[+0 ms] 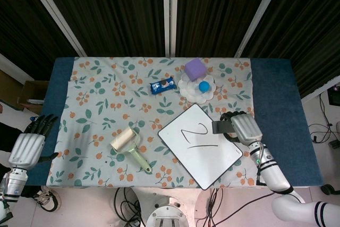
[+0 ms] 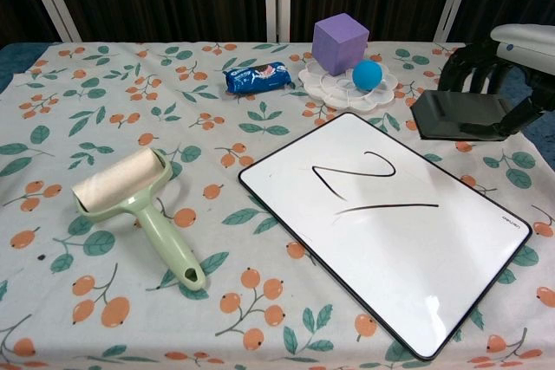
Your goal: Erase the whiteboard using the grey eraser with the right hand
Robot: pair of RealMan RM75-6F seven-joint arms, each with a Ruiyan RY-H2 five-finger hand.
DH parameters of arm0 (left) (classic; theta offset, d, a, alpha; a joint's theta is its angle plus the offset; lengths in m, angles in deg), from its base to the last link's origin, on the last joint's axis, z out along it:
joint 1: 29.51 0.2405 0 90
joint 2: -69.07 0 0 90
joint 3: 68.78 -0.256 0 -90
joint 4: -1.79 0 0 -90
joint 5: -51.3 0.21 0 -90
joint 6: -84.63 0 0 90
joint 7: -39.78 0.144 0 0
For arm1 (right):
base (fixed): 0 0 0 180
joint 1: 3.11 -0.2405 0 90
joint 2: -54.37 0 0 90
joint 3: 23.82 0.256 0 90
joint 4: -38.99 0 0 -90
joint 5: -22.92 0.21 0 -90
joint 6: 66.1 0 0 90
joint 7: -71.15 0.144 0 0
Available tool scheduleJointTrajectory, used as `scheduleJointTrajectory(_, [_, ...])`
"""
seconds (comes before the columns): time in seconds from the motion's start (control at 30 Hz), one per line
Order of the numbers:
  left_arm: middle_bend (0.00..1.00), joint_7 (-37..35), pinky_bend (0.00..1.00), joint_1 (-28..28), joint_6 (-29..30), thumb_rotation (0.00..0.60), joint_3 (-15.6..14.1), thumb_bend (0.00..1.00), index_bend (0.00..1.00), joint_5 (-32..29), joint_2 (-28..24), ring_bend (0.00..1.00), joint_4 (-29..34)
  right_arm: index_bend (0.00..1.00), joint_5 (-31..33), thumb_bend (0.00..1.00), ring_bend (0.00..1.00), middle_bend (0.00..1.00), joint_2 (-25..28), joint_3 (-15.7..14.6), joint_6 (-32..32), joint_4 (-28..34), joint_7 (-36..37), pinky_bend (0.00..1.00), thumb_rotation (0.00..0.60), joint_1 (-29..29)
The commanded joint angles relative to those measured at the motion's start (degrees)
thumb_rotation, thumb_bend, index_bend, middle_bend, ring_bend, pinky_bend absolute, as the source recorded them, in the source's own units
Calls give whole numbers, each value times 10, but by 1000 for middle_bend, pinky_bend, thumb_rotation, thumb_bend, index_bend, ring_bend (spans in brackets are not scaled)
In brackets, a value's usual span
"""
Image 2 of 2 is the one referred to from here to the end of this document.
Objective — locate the purple foam cube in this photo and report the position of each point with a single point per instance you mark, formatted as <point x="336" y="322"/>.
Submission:
<point x="338" y="43"/>

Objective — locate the small whiteboard black frame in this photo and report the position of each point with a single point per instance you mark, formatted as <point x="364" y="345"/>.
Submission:
<point x="390" y="235"/>

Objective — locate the white flower-shaped paint palette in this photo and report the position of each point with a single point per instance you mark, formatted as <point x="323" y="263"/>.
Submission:
<point x="334" y="92"/>

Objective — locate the blue cookie packet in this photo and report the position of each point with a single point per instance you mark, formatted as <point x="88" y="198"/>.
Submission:
<point x="256" y="77"/>

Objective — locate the grey board eraser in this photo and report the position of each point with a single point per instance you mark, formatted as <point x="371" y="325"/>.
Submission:
<point x="451" y="116"/>

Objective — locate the green lint roller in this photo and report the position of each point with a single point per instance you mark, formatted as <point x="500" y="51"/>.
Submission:
<point x="117" y="188"/>

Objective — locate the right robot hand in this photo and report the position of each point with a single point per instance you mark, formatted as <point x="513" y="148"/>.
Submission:
<point x="529" y="47"/>

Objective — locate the floral tablecloth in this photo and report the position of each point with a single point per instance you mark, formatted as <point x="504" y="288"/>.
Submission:
<point x="130" y="105"/>

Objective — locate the blue ball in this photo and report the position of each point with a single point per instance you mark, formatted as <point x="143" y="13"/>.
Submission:
<point x="367" y="76"/>

